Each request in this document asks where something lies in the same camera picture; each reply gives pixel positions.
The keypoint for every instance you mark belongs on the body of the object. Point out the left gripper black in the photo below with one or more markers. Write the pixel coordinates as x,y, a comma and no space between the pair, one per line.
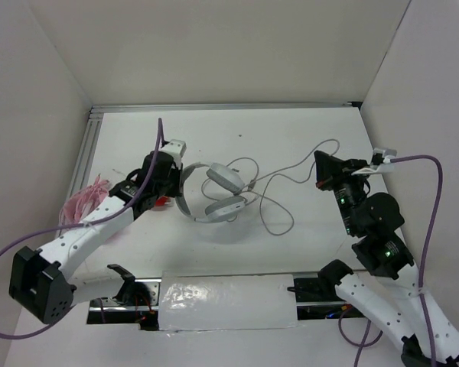
172,185

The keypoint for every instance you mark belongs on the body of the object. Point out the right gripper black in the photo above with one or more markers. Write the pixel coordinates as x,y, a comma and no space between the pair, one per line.
339,177

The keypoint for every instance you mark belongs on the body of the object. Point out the white grey headphones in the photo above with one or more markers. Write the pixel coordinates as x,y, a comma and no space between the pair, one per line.
226,193

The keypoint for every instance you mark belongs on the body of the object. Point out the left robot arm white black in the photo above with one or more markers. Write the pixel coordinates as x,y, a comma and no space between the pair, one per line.
41,280

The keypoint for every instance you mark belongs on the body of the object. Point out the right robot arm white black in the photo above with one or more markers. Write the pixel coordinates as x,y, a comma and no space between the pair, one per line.
411,318

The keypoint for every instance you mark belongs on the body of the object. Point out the red wrapped headphones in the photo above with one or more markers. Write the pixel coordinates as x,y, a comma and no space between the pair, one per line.
164,202

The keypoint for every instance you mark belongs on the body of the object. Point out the white taped cover sheet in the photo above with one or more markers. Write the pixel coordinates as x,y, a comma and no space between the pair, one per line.
251,302

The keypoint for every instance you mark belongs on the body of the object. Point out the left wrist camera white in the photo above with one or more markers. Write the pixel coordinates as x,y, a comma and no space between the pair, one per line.
175,148

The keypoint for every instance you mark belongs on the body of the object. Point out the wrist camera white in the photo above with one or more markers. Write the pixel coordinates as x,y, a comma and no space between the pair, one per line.
175,148
381,163

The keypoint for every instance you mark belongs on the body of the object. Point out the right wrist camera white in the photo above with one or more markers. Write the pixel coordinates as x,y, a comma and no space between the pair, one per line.
381,163

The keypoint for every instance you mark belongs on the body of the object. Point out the aluminium frame rail left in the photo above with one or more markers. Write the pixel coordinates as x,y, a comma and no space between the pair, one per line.
81,171

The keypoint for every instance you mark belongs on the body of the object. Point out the aluminium frame rail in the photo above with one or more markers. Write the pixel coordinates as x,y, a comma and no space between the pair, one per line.
221,106
81,171

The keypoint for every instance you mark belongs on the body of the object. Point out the aluminium frame rail back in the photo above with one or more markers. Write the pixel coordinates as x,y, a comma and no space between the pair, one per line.
221,106

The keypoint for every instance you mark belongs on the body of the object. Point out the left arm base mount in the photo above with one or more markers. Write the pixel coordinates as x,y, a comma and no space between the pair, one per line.
136,301

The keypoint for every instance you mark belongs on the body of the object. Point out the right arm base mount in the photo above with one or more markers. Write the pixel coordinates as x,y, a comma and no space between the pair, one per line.
316,297

